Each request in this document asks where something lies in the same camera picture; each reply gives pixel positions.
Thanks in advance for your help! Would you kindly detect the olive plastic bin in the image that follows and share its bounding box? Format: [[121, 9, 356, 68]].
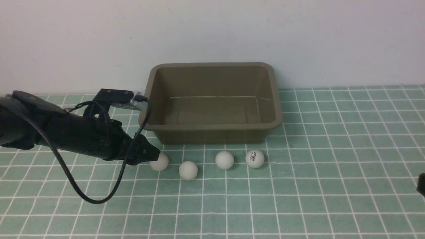
[[144, 62, 283, 145]]

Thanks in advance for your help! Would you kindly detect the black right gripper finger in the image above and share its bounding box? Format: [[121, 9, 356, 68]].
[[416, 173, 425, 197]]

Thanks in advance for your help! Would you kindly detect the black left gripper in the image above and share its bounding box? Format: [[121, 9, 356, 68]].
[[83, 118, 161, 165]]

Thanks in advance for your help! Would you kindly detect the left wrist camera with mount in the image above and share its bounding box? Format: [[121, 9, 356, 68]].
[[83, 88, 150, 118]]

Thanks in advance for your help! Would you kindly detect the white ping-pong ball printed logo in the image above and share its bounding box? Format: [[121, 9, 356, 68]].
[[245, 149, 265, 168]]

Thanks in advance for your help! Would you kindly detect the black left camera cable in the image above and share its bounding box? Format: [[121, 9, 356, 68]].
[[0, 96, 152, 204]]

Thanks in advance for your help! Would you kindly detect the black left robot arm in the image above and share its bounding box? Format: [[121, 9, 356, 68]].
[[1, 88, 160, 165]]

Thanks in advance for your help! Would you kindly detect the green checkered tablecloth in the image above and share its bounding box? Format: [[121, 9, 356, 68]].
[[0, 85, 425, 239]]

